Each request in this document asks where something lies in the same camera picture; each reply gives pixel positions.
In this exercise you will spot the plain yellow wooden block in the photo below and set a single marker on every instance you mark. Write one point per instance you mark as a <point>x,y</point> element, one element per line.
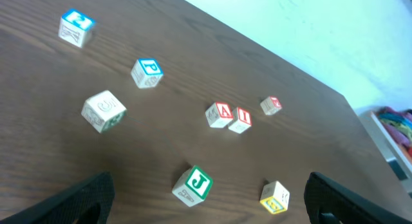
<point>275,197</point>

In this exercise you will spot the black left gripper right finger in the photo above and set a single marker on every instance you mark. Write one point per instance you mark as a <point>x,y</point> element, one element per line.
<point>329,202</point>

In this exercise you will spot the red letter I block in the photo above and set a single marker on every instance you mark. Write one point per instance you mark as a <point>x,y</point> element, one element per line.
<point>241,122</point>

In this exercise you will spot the green letter R block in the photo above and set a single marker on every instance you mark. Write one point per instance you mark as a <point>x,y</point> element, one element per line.
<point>103,111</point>

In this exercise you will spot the shelf with colourful items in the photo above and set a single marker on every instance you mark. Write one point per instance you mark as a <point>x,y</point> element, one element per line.
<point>391,132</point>

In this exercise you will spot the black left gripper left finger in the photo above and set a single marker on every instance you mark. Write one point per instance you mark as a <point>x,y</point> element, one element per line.
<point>89,201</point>

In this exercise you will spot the red letter E block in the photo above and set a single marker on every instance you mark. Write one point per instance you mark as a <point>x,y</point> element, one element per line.
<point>270,105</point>

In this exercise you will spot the blue number 2 block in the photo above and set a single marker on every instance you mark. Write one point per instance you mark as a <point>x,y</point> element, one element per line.
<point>76,27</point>

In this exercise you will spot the red letter A block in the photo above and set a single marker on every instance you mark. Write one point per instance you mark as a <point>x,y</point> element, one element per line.
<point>219,115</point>

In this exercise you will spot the green letter J block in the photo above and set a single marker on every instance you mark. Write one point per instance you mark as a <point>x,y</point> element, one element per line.
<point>193,186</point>

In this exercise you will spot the blue letter P block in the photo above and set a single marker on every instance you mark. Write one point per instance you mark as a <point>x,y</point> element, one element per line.
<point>146,73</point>

